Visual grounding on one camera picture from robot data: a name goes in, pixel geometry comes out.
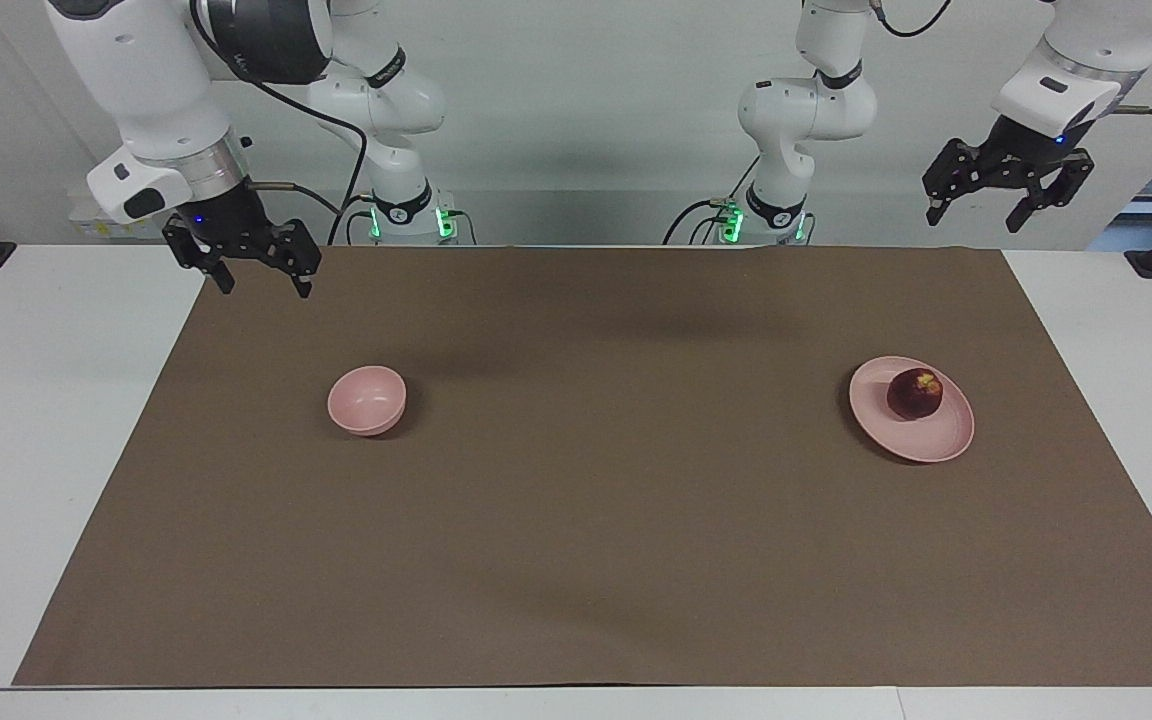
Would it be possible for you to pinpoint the brown table mat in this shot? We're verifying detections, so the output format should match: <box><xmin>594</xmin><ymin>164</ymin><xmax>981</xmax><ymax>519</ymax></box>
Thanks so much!
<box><xmin>12</xmin><ymin>244</ymin><xmax>1152</xmax><ymax>688</ymax></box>

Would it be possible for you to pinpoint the dark red apple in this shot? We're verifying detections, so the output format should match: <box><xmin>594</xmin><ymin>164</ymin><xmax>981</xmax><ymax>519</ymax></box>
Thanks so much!
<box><xmin>886</xmin><ymin>368</ymin><xmax>944</xmax><ymax>421</ymax></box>

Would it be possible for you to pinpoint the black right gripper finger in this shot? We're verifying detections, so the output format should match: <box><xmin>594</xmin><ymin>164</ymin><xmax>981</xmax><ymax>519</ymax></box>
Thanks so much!
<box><xmin>276</xmin><ymin>220</ymin><xmax>322</xmax><ymax>299</ymax></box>
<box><xmin>164</xmin><ymin>215</ymin><xmax>235</xmax><ymax>294</ymax></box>

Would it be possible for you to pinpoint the black base cable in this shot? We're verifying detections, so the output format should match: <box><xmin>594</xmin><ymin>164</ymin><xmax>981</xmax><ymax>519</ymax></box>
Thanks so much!
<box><xmin>663</xmin><ymin>155</ymin><xmax>762</xmax><ymax>246</ymax></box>
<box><xmin>328</xmin><ymin>193</ymin><xmax>379</xmax><ymax>246</ymax></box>

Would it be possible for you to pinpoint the pink bowl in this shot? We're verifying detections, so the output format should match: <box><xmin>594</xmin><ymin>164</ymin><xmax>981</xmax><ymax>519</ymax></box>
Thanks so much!
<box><xmin>327</xmin><ymin>365</ymin><xmax>408</xmax><ymax>437</ymax></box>

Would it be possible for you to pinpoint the pink plate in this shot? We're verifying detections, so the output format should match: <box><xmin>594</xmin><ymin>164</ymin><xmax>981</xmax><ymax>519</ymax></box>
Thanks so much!
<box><xmin>848</xmin><ymin>356</ymin><xmax>975</xmax><ymax>464</ymax></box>

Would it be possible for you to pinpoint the white power strip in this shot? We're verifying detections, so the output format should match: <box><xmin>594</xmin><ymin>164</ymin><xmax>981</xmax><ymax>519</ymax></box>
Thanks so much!
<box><xmin>69</xmin><ymin>195</ymin><xmax>175</xmax><ymax>241</ymax></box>

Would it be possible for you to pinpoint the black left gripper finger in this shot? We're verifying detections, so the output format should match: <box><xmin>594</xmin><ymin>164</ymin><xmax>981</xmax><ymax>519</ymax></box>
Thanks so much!
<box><xmin>1006</xmin><ymin>150</ymin><xmax>1095</xmax><ymax>234</ymax></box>
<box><xmin>923</xmin><ymin>140</ymin><xmax>987</xmax><ymax>226</ymax></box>

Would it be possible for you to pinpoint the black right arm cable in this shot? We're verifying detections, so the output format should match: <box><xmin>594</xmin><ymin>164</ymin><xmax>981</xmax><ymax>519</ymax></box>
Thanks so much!
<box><xmin>189</xmin><ymin>0</ymin><xmax>369</xmax><ymax>246</ymax></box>

